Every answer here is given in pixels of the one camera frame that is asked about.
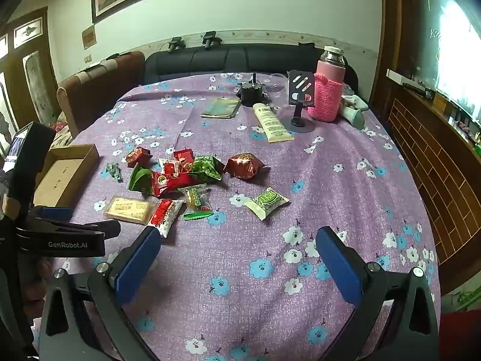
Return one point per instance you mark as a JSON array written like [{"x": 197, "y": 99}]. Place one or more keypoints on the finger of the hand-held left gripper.
[
  {"x": 54, "y": 213},
  {"x": 94, "y": 229}
]

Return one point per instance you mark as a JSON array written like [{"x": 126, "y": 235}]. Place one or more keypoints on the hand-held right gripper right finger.
[{"x": 338, "y": 267}]

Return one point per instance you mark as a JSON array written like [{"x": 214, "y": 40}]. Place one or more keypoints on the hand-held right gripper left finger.
[{"x": 137, "y": 267}]

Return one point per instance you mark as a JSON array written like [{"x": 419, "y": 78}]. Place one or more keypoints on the shallow cardboard box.
[{"x": 64, "y": 180}]

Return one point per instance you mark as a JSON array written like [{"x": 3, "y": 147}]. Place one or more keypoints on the beige cracker packet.
[{"x": 129, "y": 210}]

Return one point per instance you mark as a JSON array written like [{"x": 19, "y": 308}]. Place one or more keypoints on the long white and red packet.
[{"x": 165, "y": 216}]

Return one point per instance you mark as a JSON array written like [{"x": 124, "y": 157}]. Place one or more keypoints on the green candy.
[{"x": 114, "y": 171}]

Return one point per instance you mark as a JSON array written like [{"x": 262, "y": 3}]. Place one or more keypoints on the dark red snack packet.
[
  {"x": 244, "y": 165},
  {"x": 137, "y": 156}
]

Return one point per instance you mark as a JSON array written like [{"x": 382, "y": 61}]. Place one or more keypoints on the red packet with round emblem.
[{"x": 167, "y": 184}]

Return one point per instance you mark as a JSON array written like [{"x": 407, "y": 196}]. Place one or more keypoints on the clear packet with green ends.
[{"x": 195, "y": 199}]

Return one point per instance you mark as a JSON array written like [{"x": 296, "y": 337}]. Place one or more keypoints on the white and green snack packet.
[{"x": 267, "y": 202}]

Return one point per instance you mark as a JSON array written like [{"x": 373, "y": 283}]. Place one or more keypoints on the small red and white packet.
[{"x": 170, "y": 167}]

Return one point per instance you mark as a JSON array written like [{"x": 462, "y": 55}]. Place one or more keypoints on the red packet with figure print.
[{"x": 185, "y": 160}]

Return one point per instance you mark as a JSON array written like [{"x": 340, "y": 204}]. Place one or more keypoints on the person's left hand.
[{"x": 35, "y": 289}]

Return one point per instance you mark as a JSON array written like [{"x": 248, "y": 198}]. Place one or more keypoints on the patterned blanket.
[{"x": 60, "y": 131}]

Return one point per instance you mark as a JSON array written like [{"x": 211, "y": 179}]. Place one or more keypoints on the purple floral tablecloth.
[{"x": 240, "y": 278}]

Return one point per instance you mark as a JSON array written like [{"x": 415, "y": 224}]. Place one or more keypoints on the brown sofa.
[{"x": 101, "y": 86}]

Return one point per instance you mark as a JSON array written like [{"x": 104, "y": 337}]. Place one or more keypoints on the wooden television cabinet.
[{"x": 432, "y": 150}]

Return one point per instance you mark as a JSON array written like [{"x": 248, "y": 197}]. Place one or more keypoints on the wooden glass-panel door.
[{"x": 30, "y": 64}]

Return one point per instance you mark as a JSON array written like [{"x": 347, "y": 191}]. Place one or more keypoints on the pale green sock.
[{"x": 355, "y": 109}]

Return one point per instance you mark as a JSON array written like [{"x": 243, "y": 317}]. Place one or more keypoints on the cream squeeze tube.
[{"x": 271, "y": 122}]

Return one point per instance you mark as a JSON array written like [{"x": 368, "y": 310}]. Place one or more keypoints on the green booklet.
[{"x": 221, "y": 108}]

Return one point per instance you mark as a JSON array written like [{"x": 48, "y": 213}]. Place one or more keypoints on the flask in pink knitted sleeve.
[{"x": 327, "y": 90}]

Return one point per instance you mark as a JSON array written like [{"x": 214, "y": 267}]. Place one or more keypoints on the black phone stand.
[{"x": 298, "y": 94}]

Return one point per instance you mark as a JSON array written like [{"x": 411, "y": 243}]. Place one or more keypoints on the small black device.
[{"x": 251, "y": 94}]

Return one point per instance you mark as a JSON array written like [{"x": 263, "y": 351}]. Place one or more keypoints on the clear glass jar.
[{"x": 278, "y": 82}]

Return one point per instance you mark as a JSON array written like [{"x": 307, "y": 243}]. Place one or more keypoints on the black remote control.
[{"x": 419, "y": 90}]

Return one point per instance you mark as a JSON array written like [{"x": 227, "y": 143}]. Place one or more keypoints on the black leather sofa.
[{"x": 210, "y": 60}]

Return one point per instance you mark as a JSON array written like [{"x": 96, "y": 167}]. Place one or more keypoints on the television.
[{"x": 458, "y": 45}]

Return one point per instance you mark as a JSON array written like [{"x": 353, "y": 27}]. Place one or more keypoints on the small wall sign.
[{"x": 89, "y": 37}]

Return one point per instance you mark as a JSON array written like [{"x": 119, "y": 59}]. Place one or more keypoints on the black clamp mount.
[
  {"x": 211, "y": 39},
  {"x": 176, "y": 44}
]

